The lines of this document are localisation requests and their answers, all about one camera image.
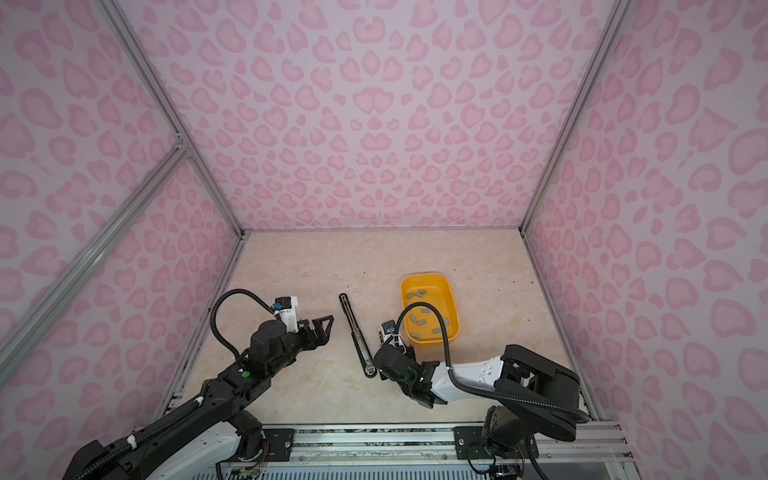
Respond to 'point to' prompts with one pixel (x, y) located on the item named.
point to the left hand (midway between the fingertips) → (323, 315)
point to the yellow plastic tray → (422, 322)
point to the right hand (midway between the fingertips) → (384, 349)
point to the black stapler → (366, 360)
